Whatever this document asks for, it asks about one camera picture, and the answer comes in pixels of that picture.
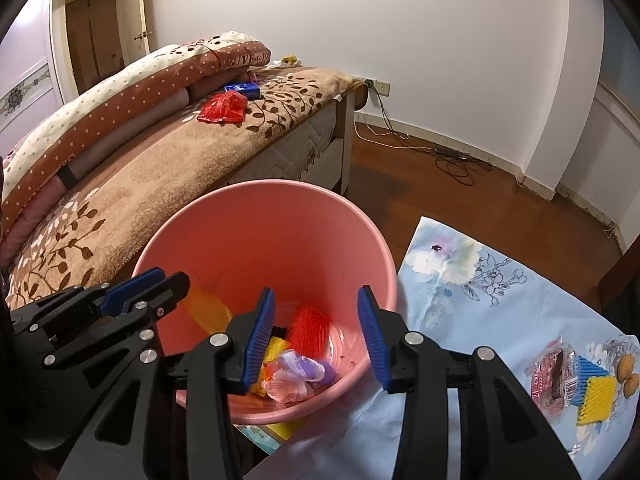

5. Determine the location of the quilted mattress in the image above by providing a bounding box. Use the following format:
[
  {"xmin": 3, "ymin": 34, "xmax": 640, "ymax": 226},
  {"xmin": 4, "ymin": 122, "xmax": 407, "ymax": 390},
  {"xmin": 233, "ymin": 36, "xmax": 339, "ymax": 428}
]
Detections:
[{"xmin": 225, "ymin": 102, "xmax": 346, "ymax": 188}]

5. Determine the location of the wooden door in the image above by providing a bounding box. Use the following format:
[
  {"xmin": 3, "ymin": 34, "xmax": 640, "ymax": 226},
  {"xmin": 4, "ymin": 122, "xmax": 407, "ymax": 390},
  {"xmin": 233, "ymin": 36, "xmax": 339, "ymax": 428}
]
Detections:
[{"xmin": 65, "ymin": 0, "xmax": 126, "ymax": 96}]

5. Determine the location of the bed with brown blanket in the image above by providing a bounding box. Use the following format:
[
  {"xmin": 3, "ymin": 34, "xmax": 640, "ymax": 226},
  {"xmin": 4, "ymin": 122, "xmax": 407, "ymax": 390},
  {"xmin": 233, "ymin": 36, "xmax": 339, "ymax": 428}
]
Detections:
[{"xmin": 0, "ymin": 66, "xmax": 358, "ymax": 311}]

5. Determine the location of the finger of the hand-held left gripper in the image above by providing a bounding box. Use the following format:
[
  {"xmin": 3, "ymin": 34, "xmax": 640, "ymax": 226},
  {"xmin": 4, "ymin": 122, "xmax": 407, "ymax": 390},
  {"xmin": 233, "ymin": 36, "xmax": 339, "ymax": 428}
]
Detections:
[
  {"xmin": 30, "ymin": 267, "xmax": 166, "ymax": 318},
  {"xmin": 107, "ymin": 271, "xmax": 191, "ymax": 333}
]

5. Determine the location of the purple face mask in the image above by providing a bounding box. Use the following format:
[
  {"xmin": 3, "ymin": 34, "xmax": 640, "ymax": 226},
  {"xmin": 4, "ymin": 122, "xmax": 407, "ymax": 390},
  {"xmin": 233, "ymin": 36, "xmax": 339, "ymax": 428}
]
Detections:
[{"xmin": 276, "ymin": 350, "xmax": 336, "ymax": 381}]

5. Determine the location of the bed frame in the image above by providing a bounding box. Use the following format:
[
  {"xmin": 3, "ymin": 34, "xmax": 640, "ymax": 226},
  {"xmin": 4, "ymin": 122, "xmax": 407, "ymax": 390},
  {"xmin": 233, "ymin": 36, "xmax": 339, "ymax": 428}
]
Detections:
[{"xmin": 300, "ymin": 85, "xmax": 368, "ymax": 197}]

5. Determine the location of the polka-dot quilt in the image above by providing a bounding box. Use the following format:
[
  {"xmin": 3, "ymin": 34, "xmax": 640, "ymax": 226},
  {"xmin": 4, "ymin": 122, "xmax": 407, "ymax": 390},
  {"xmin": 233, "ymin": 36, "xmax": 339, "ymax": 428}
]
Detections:
[{"xmin": 0, "ymin": 31, "xmax": 272, "ymax": 261}]

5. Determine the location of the blue snack packet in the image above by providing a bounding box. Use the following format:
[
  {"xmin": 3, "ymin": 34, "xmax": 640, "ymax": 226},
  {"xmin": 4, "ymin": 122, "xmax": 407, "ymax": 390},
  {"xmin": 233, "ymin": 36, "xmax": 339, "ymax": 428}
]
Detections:
[{"xmin": 224, "ymin": 82, "xmax": 262, "ymax": 101}]

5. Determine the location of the red foam net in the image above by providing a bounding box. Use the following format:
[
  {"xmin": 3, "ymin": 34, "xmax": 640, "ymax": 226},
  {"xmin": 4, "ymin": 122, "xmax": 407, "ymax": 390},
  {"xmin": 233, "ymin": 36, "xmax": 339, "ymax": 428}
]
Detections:
[{"xmin": 286, "ymin": 305, "xmax": 333, "ymax": 361}]

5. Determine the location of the frosted window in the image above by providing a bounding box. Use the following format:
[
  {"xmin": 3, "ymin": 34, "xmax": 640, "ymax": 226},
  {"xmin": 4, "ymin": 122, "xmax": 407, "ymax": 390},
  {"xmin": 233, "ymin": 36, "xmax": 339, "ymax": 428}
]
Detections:
[{"xmin": 595, "ymin": 10, "xmax": 640, "ymax": 111}]

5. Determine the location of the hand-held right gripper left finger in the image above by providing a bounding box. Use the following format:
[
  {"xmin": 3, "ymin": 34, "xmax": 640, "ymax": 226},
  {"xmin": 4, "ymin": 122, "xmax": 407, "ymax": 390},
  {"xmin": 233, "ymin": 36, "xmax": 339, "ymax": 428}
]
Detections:
[{"xmin": 60, "ymin": 287, "xmax": 276, "ymax": 480}]

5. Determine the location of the pink plastic bucket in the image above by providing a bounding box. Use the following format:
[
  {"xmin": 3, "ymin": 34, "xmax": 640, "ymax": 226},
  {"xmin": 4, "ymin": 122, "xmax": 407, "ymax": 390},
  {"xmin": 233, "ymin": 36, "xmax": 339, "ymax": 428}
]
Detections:
[{"xmin": 131, "ymin": 179, "xmax": 399, "ymax": 423}]

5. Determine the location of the gold wrapper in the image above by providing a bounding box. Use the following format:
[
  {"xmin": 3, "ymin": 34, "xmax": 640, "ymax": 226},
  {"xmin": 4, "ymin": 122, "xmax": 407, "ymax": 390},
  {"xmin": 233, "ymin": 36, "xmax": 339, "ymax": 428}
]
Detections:
[{"xmin": 182, "ymin": 282, "xmax": 235, "ymax": 333}]

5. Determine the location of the white wardrobe door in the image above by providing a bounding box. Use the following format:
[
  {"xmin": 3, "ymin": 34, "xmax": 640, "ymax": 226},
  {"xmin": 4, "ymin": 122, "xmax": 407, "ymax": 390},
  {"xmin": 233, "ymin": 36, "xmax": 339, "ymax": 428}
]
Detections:
[{"xmin": 0, "ymin": 0, "xmax": 66, "ymax": 161}]

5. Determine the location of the white floor cable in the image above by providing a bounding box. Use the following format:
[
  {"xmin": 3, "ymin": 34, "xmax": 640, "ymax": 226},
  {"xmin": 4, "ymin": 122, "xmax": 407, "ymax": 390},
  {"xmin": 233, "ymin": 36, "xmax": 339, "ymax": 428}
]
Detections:
[{"xmin": 357, "ymin": 120, "xmax": 411, "ymax": 141}]

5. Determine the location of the light blue floral cloth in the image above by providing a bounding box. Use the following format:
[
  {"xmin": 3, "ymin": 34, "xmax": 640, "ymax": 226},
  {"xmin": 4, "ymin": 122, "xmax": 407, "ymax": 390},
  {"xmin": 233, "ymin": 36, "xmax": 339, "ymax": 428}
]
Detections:
[{"xmin": 245, "ymin": 216, "xmax": 640, "ymax": 480}]

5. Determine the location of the yellow wrapper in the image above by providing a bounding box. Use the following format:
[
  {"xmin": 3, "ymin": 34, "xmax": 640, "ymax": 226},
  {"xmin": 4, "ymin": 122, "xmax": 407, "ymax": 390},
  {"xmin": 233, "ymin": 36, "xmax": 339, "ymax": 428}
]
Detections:
[{"xmin": 250, "ymin": 337, "xmax": 292, "ymax": 396}]

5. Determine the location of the orange and white plastic bag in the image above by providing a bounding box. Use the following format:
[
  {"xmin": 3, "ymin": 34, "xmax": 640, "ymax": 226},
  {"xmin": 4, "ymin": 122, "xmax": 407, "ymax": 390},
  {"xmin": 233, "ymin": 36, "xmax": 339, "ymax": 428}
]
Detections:
[{"xmin": 260, "ymin": 367, "xmax": 321, "ymax": 403}]

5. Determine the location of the red plastic bag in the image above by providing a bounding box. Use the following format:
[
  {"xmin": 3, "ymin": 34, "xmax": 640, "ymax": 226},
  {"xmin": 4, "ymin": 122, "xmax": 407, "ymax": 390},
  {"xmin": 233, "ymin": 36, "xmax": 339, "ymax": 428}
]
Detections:
[{"xmin": 196, "ymin": 91, "xmax": 247, "ymax": 125}]

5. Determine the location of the black floor cable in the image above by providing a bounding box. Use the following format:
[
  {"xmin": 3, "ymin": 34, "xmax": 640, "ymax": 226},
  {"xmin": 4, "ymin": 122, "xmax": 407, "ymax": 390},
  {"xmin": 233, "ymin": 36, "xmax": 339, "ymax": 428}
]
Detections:
[{"xmin": 367, "ymin": 85, "xmax": 493, "ymax": 187}]

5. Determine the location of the yellow foam net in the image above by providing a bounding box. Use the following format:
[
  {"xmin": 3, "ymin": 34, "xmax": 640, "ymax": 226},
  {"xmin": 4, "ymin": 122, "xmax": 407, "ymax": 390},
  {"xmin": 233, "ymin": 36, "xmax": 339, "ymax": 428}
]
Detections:
[{"xmin": 575, "ymin": 376, "xmax": 620, "ymax": 427}]

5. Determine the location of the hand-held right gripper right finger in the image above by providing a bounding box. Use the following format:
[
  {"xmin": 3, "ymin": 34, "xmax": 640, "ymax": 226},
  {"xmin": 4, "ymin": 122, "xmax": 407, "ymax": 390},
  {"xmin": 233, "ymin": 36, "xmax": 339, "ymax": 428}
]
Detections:
[{"xmin": 356, "ymin": 285, "xmax": 583, "ymax": 480}]

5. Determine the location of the clear plastic snack wrapper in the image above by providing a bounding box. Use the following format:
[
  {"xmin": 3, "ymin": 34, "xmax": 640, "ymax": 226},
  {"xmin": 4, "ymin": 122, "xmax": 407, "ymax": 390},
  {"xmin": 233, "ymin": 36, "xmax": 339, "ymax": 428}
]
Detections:
[{"xmin": 525, "ymin": 337, "xmax": 583, "ymax": 413}]

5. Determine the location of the blue foam net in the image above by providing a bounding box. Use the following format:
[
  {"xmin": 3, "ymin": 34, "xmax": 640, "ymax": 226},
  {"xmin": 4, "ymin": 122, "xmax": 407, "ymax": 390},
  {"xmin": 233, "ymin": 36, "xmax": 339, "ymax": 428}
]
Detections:
[{"xmin": 570, "ymin": 355, "xmax": 613, "ymax": 406}]

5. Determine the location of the colourful cardboard box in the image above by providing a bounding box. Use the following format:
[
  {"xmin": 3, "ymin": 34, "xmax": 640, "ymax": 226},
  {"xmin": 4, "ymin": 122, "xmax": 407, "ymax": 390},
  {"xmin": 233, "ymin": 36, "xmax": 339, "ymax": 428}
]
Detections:
[{"xmin": 235, "ymin": 420, "xmax": 306, "ymax": 453}]

